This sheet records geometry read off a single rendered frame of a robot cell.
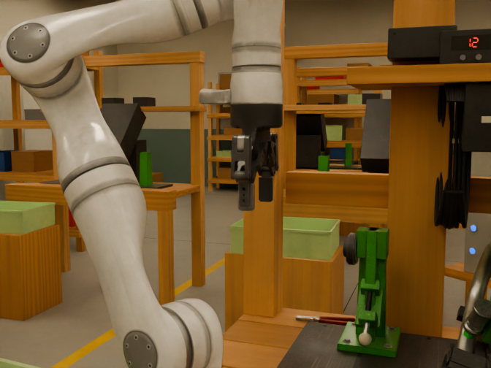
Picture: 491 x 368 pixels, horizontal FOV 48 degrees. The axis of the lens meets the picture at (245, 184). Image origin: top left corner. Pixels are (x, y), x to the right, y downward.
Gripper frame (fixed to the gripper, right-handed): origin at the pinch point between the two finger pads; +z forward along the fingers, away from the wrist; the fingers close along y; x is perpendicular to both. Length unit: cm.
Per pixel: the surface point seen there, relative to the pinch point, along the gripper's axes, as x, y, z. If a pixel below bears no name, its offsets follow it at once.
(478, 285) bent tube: -33, 42, 21
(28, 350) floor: 213, 193, 129
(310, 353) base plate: 1, 41, 40
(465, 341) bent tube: -31, 33, 30
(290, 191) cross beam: 14, 74, 8
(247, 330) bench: 20, 54, 42
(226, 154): 380, 968, 54
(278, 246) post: 16, 70, 23
